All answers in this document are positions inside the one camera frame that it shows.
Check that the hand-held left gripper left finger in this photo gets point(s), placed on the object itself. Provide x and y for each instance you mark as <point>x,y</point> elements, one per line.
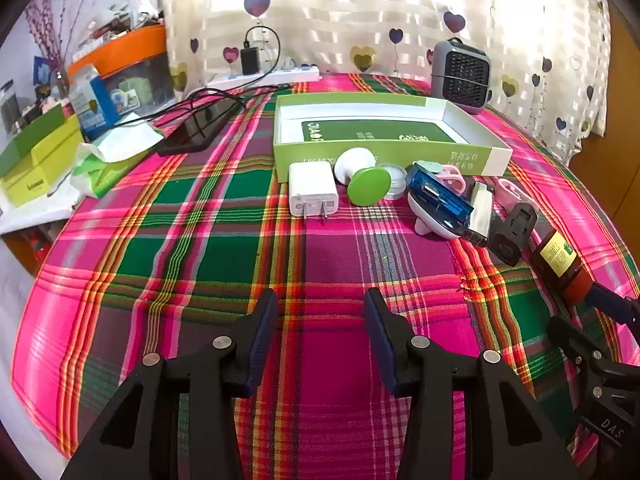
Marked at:
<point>260,340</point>

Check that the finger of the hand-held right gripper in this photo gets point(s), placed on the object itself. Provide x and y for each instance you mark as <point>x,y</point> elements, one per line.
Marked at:
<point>567,335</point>
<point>610,307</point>

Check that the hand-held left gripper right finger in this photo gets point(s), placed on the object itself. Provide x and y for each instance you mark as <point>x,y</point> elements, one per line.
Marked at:
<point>380,340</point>

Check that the brown bottle with red cap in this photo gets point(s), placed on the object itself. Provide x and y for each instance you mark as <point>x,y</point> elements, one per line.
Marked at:
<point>555,255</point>

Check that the black plastic charger block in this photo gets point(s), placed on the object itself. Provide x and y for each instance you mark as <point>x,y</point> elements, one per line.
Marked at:
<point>515,232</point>

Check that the black and white round disc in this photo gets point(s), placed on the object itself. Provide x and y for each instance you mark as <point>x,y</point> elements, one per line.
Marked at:
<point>430,228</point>

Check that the blue card reader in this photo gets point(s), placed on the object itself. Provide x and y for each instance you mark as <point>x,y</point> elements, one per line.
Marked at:
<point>440,205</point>

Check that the silver and black case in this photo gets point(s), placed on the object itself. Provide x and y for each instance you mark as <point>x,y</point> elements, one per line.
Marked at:
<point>480,210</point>

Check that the green and white round knob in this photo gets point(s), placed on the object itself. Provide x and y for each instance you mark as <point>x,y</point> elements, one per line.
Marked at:
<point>370,187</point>

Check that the white charger plug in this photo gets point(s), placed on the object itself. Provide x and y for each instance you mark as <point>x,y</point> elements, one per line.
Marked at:
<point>310,190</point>

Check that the translucent white round cap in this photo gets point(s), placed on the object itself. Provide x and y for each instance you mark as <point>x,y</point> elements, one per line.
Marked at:
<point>398,180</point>

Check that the pink clip with teal oval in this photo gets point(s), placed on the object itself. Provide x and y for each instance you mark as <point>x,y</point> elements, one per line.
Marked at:
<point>456,175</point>

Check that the green and white cardboard box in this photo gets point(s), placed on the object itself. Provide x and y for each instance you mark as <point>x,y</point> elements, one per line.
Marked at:
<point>300,152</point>

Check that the wooden cabinet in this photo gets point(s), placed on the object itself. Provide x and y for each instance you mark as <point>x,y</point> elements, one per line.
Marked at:
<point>620,185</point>

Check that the black phone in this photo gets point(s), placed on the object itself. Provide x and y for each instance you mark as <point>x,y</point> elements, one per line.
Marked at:
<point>195,132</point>

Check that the green and white wipes packet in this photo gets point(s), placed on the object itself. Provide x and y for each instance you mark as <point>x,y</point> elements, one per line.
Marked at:
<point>117,152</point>

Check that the white power strip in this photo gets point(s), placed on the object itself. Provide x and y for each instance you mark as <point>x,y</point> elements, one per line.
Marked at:
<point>270,77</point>

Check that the yellow green boxes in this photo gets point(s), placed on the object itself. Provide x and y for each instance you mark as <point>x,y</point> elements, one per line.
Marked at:
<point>40,180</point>

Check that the grey mini fan heater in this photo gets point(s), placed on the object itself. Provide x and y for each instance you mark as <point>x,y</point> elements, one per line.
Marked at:
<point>462,77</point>

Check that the black power adapter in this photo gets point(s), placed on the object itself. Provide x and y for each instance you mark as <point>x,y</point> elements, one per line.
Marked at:
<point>249,61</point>

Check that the blue and white carton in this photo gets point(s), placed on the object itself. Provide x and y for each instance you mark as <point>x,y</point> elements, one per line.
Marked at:
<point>92,105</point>

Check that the dark green box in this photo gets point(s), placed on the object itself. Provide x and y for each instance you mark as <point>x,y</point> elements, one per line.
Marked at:
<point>30,137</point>

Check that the orange storage bin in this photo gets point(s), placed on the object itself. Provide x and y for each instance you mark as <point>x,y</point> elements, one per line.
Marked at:
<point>125,52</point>

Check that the heart print curtain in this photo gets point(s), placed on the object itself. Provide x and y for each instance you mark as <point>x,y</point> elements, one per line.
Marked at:
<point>350,10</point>

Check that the pile of small packets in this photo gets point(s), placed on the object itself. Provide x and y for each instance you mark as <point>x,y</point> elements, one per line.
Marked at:
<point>115,25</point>

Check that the purple flower branches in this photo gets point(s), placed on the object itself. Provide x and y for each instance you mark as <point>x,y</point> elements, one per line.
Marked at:
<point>55,35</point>

